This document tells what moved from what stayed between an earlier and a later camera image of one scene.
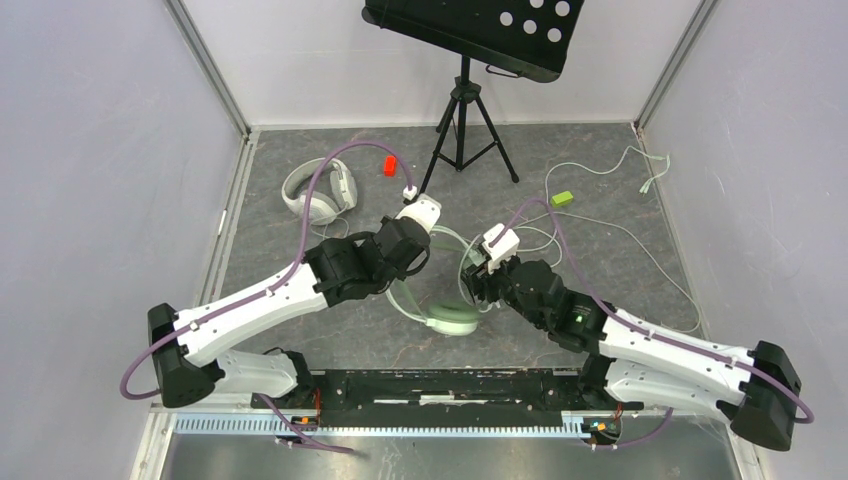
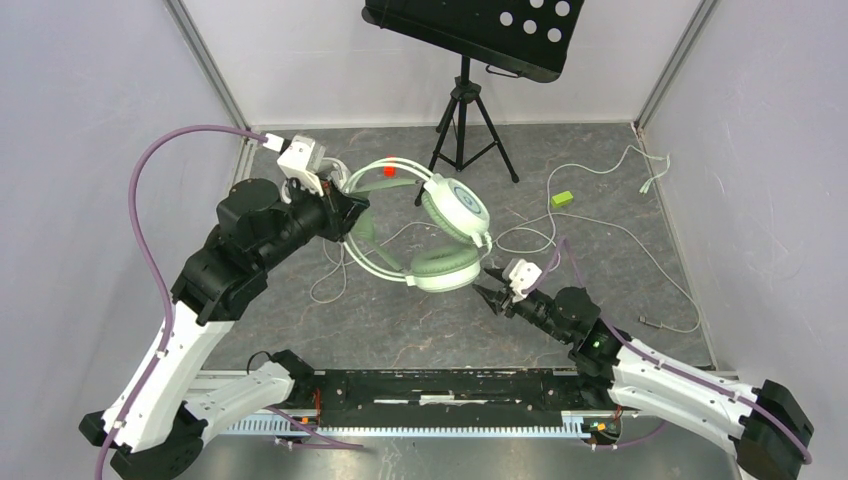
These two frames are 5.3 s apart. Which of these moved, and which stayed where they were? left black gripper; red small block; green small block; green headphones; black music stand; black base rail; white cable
Moved: green headphones; white cable; left black gripper
Stayed: black base rail; black music stand; red small block; green small block
